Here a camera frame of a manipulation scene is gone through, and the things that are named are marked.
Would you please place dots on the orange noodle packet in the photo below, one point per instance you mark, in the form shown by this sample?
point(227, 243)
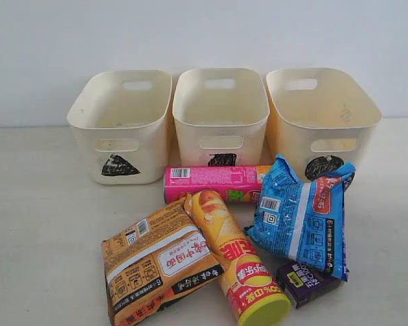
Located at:
point(154, 263)

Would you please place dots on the blue noodle packet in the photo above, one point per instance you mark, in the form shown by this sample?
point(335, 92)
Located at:
point(303, 221)

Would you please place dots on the yellow chips can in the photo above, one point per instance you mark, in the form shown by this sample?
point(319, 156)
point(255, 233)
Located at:
point(250, 290)

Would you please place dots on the purple juice carton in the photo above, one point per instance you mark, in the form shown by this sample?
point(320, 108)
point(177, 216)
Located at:
point(303, 284)

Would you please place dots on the pink chips can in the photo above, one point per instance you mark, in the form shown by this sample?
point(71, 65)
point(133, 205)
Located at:
point(233, 183)

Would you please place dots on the cream bin with square mark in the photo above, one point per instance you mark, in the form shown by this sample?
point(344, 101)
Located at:
point(220, 116)

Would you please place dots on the cream bin with triangle mark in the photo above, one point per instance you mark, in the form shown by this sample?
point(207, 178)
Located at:
point(120, 121)

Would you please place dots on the cream bin with circle mark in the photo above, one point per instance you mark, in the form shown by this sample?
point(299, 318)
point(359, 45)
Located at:
point(320, 118)

